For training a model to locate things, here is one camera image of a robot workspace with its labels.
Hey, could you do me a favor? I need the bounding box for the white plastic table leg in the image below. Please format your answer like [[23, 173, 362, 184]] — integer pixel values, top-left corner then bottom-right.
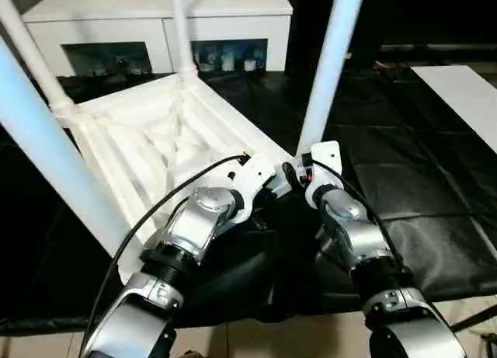
[[0, 39, 130, 259], [166, 0, 200, 80], [0, 0, 75, 119], [297, 0, 369, 158]]

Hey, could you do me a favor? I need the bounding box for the white plastic table top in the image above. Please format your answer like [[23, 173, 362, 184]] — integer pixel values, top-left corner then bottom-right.
[[54, 72, 295, 286]]

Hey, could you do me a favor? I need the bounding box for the black work mat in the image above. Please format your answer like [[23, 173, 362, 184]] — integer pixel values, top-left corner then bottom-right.
[[0, 68, 497, 328]]

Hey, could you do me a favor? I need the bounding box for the white flat panel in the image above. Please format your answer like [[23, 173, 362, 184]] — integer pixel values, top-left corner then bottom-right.
[[409, 64, 497, 158]]

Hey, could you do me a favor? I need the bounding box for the dark long shelf board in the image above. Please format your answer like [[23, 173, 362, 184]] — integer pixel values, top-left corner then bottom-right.
[[380, 42, 497, 56]]

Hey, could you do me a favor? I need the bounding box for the dark thin rod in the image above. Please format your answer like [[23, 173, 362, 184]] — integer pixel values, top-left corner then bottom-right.
[[453, 302, 497, 332]]

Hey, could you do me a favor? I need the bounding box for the white glass-door cabinet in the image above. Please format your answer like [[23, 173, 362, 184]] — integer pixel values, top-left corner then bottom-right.
[[21, 0, 295, 78]]

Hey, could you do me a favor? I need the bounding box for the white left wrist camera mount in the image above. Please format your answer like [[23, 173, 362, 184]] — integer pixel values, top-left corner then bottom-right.
[[224, 155, 280, 226]]

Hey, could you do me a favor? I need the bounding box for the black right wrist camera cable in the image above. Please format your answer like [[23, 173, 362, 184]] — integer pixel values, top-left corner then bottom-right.
[[312, 162, 405, 270]]

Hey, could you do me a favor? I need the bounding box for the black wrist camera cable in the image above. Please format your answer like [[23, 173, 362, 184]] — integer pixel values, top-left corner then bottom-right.
[[79, 152, 252, 358], [312, 162, 405, 270]]

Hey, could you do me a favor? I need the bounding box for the black left wrist camera cable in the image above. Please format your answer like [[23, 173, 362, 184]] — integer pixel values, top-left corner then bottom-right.
[[79, 152, 252, 358]]

